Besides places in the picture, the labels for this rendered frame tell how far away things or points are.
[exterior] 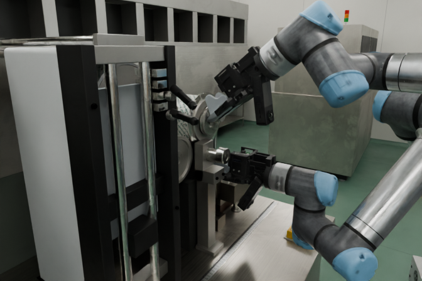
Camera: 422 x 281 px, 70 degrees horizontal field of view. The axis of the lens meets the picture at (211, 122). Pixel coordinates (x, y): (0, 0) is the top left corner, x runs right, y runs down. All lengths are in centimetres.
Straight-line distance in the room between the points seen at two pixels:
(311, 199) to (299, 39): 37
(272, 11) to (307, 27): 500
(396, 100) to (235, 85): 41
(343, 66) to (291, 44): 11
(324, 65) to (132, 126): 35
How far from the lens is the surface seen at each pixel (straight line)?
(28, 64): 65
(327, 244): 73
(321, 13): 60
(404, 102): 86
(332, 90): 57
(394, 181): 74
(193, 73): 128
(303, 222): 79
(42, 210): 76
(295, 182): 76
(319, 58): 58
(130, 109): 46
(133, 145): 48
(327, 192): 74
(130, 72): 60
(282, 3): 554
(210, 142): 77
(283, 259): 88
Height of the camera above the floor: 144
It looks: 14 degrees down
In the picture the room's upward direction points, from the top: straight up
